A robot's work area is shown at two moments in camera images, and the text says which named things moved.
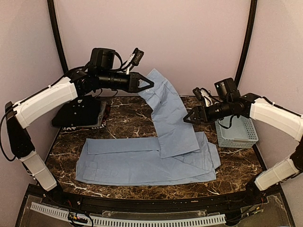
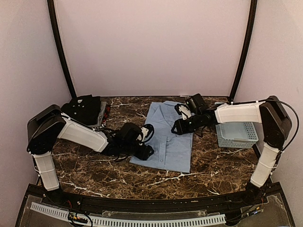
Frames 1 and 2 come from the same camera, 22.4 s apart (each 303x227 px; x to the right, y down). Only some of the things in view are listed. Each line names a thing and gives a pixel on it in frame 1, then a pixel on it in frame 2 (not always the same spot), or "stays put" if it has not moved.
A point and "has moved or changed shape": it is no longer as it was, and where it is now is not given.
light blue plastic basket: x=236 y=131 stays put
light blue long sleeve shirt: x=178 y=153 has moved or changed shape
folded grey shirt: x=103 y=104 stays put
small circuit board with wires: x=75 y=217 stays put
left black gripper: x=134 y=77 to x=144 y=153
